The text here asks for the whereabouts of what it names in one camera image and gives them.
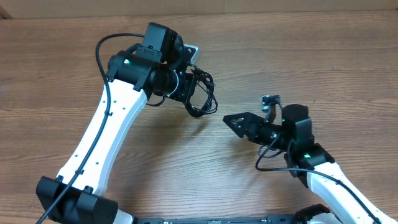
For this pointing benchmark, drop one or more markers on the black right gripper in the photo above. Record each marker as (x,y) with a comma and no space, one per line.
(252,126)

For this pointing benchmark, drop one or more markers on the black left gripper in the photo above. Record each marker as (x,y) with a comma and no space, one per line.
(187,89)

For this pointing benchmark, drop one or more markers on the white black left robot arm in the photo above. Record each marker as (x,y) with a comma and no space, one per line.
(156,66)

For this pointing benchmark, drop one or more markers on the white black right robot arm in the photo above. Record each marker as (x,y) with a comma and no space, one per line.
(289,130)

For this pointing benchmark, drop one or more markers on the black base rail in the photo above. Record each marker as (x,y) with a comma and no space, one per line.
(269,219)

